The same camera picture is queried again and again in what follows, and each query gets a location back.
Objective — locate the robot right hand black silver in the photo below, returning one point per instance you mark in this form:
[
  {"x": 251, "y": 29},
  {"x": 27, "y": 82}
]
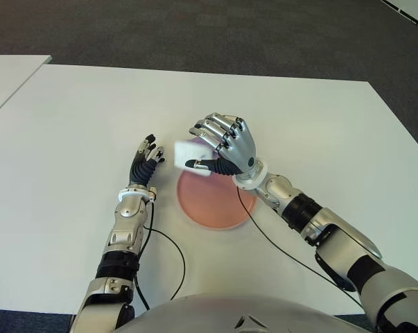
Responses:
[{"x": 240, "y": 149}]

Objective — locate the robot left hand black silver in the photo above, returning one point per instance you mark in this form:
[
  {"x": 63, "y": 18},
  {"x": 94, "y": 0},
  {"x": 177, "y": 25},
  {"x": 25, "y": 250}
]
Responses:
[{"x": 142, "y": 171}]

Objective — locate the purple white tissue paper pack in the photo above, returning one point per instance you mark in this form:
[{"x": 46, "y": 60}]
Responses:
[{"x": 188, "y": 151}]

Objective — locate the robot right arm silver black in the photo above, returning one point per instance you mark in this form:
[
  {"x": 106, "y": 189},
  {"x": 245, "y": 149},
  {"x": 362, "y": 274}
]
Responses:
[{"x": 337, "y": 243}]

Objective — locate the robot left arm silver black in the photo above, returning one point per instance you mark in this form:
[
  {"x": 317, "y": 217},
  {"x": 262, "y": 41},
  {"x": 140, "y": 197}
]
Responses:
[{"x": 125, "y": 236}]

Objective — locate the round pink plate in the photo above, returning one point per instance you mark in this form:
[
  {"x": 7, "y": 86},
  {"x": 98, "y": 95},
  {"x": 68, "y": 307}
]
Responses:
[{"x": 212, "y": 204}]

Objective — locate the grey robot torso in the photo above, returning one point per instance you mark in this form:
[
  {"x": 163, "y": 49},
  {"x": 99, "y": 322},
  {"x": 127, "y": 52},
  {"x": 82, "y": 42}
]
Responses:
[{"x": 208, "y": 315}]

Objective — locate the white neighbouring table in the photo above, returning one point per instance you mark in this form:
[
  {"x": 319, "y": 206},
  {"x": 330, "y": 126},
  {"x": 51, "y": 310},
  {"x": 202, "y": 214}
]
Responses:
[{"x": 7, "y": 76}]

